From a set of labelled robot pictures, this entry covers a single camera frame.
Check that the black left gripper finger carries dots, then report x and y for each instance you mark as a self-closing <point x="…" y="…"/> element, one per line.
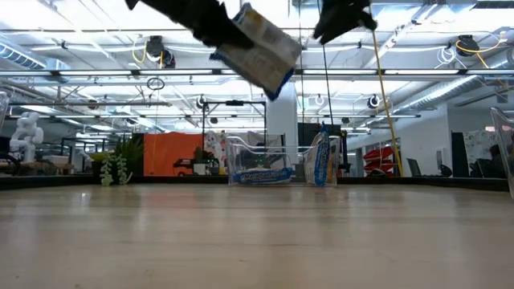
<point x="225" y="32"/>

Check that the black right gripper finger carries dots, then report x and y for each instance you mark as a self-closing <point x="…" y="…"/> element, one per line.
<point x="341" y="26"/>

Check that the black background robot arm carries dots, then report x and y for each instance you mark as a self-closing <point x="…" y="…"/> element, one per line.
<point x="197" y="162"/>

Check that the long ceiling light bar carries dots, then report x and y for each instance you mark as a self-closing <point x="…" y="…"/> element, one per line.
<point x="160" y="72"/>

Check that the small black ceiling reel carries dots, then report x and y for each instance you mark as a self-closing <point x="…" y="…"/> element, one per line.
<point x="374" y="101"/>
<point x="201" y="102"/>

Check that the white square pillar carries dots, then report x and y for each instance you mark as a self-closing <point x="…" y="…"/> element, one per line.
<point x="282" y="120"/>

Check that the black monitor panel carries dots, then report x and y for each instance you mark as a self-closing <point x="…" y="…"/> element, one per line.
<point x="309" y="130"/>

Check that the clear plastic bin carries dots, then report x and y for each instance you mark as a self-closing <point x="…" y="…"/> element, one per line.
<point x="3" y="108"/>
<point x="241" y="160"/>
<point x="505" y="144"/>

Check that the red-orange partition panel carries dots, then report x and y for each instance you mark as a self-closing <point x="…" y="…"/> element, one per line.
<point x="168" y="152"/>

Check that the red stacked bins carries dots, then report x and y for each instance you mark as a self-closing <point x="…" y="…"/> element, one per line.
<point x="379" y="154"/>

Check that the green leafy plant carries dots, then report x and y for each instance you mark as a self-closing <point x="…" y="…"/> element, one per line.
<point x="130" y="154"/>

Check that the black office chair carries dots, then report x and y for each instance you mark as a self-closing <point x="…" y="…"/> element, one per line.
<point x="413" y="168"/>

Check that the narrow black panel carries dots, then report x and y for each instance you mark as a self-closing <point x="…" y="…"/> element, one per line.
<point x="458" y="156"/>

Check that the trailing succulent plant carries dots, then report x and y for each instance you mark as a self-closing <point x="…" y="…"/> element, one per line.
<point x="106" y="170"/>

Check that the patterned white screen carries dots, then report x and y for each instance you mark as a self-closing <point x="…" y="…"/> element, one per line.
<point x="480" y="146"/>

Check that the silver ceiling duct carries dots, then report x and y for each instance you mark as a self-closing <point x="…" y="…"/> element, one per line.
<point x="441" y="93"/>
<point x="24" y="58"/>

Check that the black table frame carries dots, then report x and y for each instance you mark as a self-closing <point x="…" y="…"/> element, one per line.
<point x="160" y="180"/>

